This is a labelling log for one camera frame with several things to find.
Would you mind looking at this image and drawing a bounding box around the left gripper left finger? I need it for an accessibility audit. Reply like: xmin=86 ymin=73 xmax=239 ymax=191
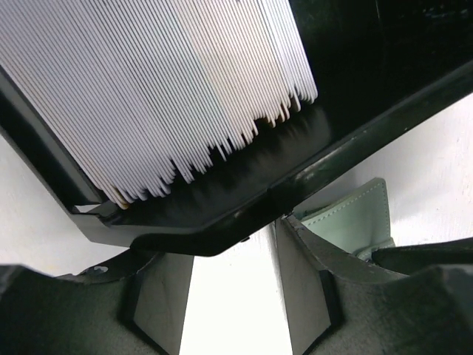
xmin=1 ymin=250 xmax=194 ymax=354

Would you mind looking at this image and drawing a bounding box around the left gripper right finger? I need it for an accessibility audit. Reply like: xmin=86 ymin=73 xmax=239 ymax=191
xmin=275 ymin=216 xmax=472 ymax=354

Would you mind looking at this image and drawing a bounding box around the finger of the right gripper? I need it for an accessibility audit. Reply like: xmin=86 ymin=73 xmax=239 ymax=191
xmin=371 ymin=237 xmax=472 ymax=275

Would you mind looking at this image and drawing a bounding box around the green leather card holder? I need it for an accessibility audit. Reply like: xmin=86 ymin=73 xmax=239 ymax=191
xmin=294 ymin=177 xmax=395 ymax=261

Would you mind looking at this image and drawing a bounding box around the black plastic card box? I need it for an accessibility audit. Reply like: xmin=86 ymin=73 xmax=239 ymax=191
xmin=1 ymin=1 xmax=472 ymax=256

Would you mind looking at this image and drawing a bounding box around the stack of white cards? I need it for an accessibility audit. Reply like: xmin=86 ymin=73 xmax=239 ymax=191
xmin=1 ymin=1 xmax=318 ymax=209

